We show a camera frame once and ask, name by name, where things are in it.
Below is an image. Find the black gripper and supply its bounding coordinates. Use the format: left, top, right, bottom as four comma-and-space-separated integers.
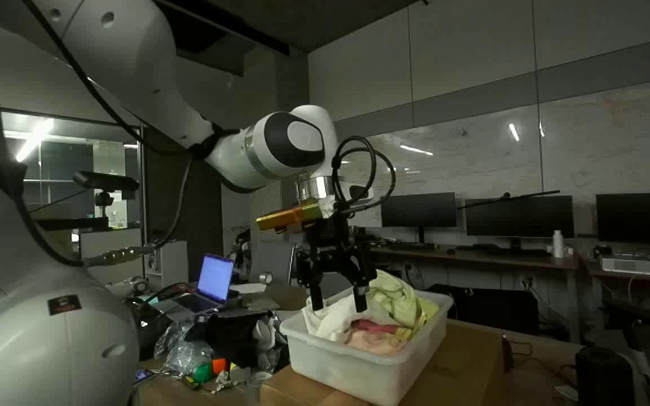
292, 215, 380, 317

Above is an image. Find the pale green cloth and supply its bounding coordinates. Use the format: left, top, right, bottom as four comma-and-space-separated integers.
365, 268, 426, 328

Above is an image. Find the lime green cloth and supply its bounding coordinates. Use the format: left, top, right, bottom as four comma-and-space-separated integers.
396, 294, 443, 331

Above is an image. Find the white plastic bin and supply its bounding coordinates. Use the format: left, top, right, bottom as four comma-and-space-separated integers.
278, 290, 457, 406

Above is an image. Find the black computer monitor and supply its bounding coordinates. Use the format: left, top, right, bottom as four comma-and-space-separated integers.
593, 193, 650, 247
380, 193, 460, 231
465, 194, 576, 242

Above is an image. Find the open laptop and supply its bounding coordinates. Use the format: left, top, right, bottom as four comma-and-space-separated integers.
177, 252, 238, 313

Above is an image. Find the clear plastic bag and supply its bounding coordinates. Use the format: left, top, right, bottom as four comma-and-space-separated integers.
154, 324, 214, 380

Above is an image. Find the white bottle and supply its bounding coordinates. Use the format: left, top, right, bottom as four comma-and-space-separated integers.
550, 229, 566, 262

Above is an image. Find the black cylinder bin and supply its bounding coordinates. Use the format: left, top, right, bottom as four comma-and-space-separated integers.
573, 346, 637, 406

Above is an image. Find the white desk device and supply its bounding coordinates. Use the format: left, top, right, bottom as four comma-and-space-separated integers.
600, 256, 650, 278

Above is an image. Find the golden wrist camera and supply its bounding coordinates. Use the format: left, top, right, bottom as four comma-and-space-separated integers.
256, 198, 328, 234

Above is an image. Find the wooden wall desk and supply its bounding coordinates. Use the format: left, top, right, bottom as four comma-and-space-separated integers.
367, 247, 650, 286

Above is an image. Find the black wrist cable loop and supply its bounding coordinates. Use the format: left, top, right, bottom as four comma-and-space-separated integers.
329, 134, 400, 222

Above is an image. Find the black camera on tripod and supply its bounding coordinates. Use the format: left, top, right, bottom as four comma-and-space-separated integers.
75, 170, 142, 209

